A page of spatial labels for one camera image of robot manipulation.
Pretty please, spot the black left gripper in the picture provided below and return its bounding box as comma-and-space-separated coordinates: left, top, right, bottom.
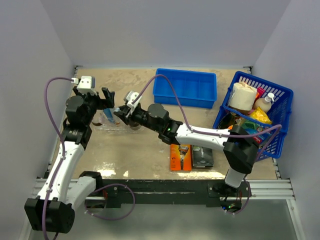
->
73, 86, 114, 126

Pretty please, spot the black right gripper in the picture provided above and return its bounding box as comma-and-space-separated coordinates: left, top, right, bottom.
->
114, 104, 162, 133

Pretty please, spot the light blue toothpaste tube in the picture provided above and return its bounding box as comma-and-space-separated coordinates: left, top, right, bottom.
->
103, 108, 115, 124

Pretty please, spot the glass cup with brown band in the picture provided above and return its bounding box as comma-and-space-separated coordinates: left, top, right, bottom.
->
91, 117, 103, 127

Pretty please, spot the white toothpaste tube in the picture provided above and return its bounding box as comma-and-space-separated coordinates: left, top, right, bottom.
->
112, 115, 121, 127

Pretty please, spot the pink toothbrush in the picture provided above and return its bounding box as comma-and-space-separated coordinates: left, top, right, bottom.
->
99, 112, 112, 127

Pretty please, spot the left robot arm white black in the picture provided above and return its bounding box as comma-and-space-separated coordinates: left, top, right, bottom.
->
24, 87, 115, 234

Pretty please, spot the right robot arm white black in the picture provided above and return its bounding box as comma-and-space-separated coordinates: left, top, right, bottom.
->
114, 103, 259, 197

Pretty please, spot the blue plastic divided bin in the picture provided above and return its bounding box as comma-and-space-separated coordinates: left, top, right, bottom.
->
152, 68, 218, 109

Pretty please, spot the orange Gillette Fusion5 razor box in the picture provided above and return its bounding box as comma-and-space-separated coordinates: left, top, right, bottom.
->
169, 144, 192, 172

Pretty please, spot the green black Gillette razor box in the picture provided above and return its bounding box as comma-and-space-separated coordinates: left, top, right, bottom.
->
192, 145, 214, 169

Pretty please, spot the beige wrapped roll package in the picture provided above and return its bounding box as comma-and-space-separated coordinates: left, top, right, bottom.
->
228, 81, 257, 114

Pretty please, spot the red blue packet in basket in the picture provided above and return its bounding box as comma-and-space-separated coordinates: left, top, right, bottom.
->
239, 118, 272, 147

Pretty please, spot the yellow snack packet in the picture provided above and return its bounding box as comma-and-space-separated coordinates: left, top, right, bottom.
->
249, 107, 272, 125

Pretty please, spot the pink packet in basket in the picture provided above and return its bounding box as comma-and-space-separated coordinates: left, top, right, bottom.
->
255, 87, 265, 100

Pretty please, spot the lotion pump bottle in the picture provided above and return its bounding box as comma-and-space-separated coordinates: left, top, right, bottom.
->
253, 92, 275, 113

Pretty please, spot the blue plastic shopping basket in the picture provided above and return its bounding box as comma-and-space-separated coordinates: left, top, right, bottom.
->
212, 71, 294, 161

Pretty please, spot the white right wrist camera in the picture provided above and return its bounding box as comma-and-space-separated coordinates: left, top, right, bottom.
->
124, 90, 142, 118

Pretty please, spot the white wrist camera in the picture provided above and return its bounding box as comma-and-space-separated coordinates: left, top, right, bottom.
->
71, 76, 97, 96
124, 90, 142, 118

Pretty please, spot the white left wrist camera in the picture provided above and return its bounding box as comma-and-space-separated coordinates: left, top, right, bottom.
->
71, 76, 97, 96

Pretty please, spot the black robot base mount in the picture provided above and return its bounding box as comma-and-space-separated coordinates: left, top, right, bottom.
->
86, 179, 252, 209

